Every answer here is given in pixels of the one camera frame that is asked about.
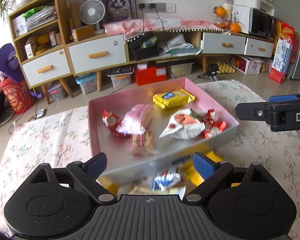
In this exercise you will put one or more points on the small white desk fan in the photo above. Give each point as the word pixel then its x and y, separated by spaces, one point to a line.
pixel 92 11

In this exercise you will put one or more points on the black board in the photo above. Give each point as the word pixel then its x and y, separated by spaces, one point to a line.
pixel 0 110

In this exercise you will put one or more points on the white printer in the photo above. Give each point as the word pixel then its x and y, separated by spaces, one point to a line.
pixel 260 1

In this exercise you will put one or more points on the pink snack packet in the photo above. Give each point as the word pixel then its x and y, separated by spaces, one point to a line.
pixel 136 118

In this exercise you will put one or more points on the white wall socket row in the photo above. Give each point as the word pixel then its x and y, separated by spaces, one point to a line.
pixel 170 7

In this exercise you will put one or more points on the red blue white gift box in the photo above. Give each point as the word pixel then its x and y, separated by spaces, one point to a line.
pixel 280 62

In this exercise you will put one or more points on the black camera device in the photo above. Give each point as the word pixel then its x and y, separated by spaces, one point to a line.
pixel 213 69

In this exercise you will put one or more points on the silver box pink inside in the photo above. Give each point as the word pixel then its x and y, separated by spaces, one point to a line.
pixel 162 118

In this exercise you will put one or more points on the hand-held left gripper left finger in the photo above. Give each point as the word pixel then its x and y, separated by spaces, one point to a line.
pixel 96 166

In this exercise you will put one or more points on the yellow egg carton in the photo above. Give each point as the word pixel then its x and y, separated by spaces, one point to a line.
pixel 225 67

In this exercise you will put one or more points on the white grey box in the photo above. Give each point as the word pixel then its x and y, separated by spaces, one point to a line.
pixel 19 26

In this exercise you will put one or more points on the small white box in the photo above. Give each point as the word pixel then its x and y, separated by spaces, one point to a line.
pixel 30 51

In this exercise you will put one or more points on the clear plastic bin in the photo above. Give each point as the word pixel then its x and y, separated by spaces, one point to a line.
pixel 181 70

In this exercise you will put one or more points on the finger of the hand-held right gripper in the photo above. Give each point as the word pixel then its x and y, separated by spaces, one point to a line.
pixel 287 98
pixel 252 111

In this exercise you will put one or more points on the cardboard box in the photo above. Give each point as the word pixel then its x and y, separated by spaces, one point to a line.
pixel 83 32

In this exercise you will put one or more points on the white console drawer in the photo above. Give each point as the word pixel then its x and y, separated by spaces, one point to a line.
pixel 252 52
pixel 212 43

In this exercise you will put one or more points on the framed cat picture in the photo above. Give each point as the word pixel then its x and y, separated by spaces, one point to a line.
pixel 117 5

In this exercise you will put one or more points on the red orange box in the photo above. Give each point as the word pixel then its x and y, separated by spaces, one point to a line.
pixel 286 30

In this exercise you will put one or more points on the brown red snack bar packet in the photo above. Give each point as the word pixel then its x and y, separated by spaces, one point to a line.
pixel 142 142

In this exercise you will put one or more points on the glass jar of small oranges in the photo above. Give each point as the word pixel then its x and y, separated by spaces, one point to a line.
pixel 221 23

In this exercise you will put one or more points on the white cabinet drawer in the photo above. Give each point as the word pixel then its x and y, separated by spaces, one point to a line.
pixel 55 62
pixel 115 55

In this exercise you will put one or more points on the blue lid storage box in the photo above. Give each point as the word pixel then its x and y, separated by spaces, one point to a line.
pixel 87 85

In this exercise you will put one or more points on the white walnut picture snack packet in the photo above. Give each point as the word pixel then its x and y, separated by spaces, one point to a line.
pixel 182 125

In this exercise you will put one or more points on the clear box black lid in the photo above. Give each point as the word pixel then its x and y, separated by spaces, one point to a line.
pixel 121 80

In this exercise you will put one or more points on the low wooden console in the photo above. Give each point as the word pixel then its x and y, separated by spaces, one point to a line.
pixel 196 40

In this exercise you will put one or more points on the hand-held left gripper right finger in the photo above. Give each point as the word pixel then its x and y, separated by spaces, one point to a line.
pixel 203 166

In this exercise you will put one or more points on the white box red pattern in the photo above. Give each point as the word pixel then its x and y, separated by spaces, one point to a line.
pixel 252 67

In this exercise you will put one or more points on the red bag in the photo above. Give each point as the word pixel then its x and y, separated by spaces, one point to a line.
pixel 17 97

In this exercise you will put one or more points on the small clear storage box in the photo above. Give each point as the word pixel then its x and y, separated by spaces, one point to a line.
pixel 57 93

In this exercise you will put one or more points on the pink cloth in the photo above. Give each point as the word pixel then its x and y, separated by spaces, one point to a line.
pixel 130 26

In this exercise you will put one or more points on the small brown box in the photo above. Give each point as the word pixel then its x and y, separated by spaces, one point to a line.
pixel 55 38

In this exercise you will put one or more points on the blue white candy packet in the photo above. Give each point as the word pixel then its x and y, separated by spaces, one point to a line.
pixel 165 180

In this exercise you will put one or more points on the yellow biscuit packet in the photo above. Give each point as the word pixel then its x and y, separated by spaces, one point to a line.
pixel 172 98

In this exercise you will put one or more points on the pile of papers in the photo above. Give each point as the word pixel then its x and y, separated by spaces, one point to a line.
pixel 180 43

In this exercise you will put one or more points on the wooden cabinet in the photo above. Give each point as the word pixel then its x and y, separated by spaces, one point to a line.
pixel 61 17

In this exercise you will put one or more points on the orange fruit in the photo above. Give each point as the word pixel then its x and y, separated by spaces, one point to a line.
pixel 235 27
pixel 220 11
pixel 42 40

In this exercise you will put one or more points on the stack of papers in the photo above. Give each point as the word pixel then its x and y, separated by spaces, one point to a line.
pixel 42 17

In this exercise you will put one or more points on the purple hat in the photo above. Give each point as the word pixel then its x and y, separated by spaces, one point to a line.
pixel 7 57

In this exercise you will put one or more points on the white charger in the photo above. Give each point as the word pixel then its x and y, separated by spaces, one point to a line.
pixel 40 113

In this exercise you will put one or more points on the black bag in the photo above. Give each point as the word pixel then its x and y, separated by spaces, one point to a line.
pixel 145 52

